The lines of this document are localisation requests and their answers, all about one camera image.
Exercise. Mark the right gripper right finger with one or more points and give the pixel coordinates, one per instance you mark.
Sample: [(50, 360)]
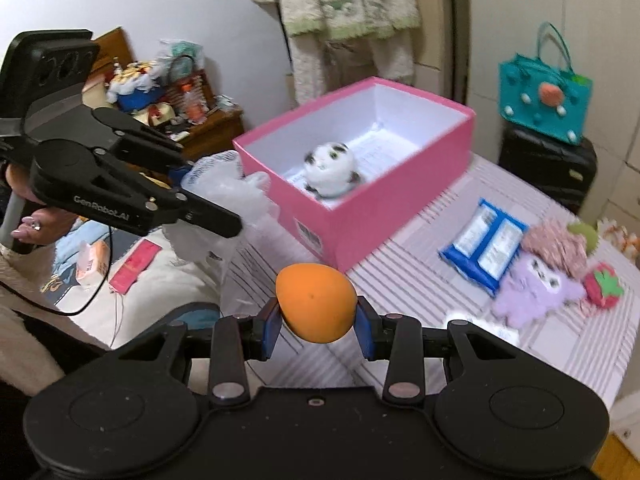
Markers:
[(397, 339)]

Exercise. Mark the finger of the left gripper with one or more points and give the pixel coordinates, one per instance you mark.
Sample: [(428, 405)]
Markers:
[(142, 147), (138, 205)]

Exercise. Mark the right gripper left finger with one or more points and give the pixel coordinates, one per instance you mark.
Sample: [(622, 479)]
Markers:
[(235, 340)]

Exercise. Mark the clear plastic bag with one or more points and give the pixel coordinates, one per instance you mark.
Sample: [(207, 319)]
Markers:
[(226, 208)]

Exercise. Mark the orange plush fruit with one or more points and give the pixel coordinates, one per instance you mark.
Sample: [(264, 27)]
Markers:
[(318, 302)]

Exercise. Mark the purple Kuromi plush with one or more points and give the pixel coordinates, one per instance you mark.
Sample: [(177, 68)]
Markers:
[(530, 290)]

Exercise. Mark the white brown round plush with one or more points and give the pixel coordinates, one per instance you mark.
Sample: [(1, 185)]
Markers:
[(330, 170)]

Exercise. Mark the pink floral fabric cap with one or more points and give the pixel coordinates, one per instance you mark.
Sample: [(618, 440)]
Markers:
[(557, 247)]

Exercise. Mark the red strawberry plush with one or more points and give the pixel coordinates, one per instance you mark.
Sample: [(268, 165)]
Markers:
[(602, 286)]

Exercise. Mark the green plush fruit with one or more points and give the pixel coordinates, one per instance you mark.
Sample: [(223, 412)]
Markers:
[(589, 233)]

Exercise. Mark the left hand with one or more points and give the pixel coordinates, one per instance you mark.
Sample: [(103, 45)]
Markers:
[(46, 224)]

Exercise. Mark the blue flower bouquet box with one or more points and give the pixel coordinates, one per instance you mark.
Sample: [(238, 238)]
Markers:
[(136, 86)]

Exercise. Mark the orange drink bottle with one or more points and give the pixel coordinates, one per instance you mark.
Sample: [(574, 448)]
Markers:
[(191, 104)]

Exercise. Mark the red envelope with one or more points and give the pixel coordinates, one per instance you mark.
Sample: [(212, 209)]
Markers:
[(137, 262)]

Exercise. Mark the brown wicker basket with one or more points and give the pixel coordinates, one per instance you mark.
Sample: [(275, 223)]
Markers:
[(183, 73)]

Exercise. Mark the wooden nightstand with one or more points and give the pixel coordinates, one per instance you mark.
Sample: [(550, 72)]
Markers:
[(213, 136)]

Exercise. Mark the blue wet wipes pack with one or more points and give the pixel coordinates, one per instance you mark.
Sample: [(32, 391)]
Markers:
[(485, 248)]

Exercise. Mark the printed paper sheet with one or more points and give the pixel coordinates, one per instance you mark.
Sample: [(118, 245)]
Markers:
[(376, 152)]

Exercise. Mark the pink cardboard box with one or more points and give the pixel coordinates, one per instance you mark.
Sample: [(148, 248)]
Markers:
[(343, 232)]

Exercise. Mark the black suitcase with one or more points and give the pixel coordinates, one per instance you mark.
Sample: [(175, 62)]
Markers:
[(564, 172)]

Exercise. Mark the cream green knitted cardigan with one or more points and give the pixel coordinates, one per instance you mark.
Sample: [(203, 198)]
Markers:
[(333, 43)]

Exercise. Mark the teal felt handbag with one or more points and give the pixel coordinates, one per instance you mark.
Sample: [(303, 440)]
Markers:
[(550, 100)]

